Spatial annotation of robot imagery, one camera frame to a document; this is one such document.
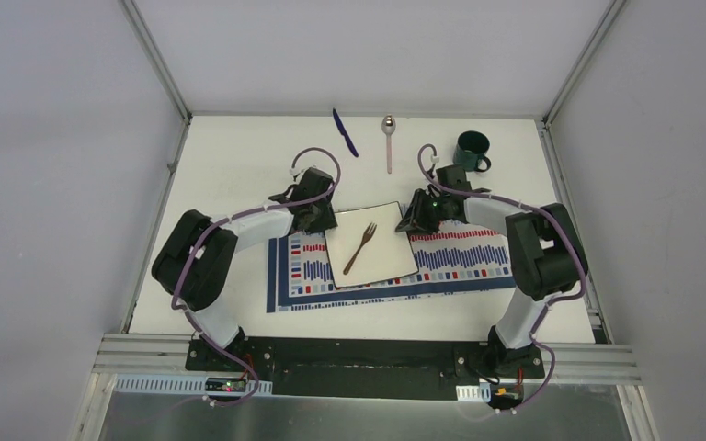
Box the blue striped placemat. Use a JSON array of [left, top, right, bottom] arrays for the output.
[[266, 220, 516, 313]]

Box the metal spoon pink handle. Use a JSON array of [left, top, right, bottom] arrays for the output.
[[381, 114, 396, 175]]

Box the dark green mug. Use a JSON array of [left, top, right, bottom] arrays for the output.
[[452, 130, 492, 173]]

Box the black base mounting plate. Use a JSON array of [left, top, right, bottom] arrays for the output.
[[185, 337, 545, 401]]

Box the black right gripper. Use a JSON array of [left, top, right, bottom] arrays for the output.
[[394, 189, 450, 237]]

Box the aluminium frame rail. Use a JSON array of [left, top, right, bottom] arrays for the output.
[[93, 334, 643, 386]]

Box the blue plastic knife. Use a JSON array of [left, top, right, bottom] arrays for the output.
[[332, 107, 359, 158]]

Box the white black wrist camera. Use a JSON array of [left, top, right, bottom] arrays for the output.
[[436, 164, 491, 194]]

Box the white square plate black rim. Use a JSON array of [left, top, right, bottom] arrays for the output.
[[325, 201, 418, 288]]

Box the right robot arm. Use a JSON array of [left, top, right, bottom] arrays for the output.
[[395, 189, 588, 377]]

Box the brown wooden fork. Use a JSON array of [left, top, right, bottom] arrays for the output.
[[343, 222, 377, 275]]

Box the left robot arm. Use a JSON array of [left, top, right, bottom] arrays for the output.
[[151, 196, 336, 372]]

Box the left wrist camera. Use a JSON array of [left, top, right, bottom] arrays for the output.
[[268, 167, 335, 204]]

